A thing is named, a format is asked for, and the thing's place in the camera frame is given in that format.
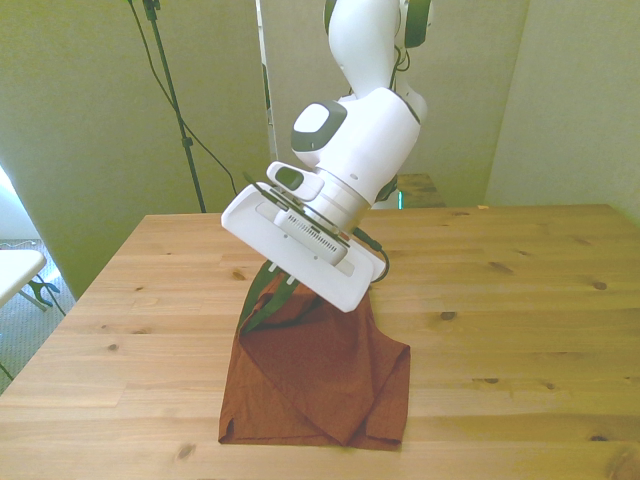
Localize small wooden side table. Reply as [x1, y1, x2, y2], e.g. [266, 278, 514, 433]
[393, 173, 448, 208]

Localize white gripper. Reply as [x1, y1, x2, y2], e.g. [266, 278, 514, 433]
[220, 184, 389, 336]

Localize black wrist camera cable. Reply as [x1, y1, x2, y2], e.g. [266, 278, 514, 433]
[241, 42, 413, 286]

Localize black stand cable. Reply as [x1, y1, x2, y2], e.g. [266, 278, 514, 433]
[124, 0, 239, 201]

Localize white vertical panel strip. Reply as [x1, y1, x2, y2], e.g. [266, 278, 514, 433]
[254, 0, 282, 162]

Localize black camera stand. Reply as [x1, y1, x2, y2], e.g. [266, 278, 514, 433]
[142, 0, 208, 214]

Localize rust orange shorts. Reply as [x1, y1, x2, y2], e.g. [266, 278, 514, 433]
[218, 269, 412, 450]

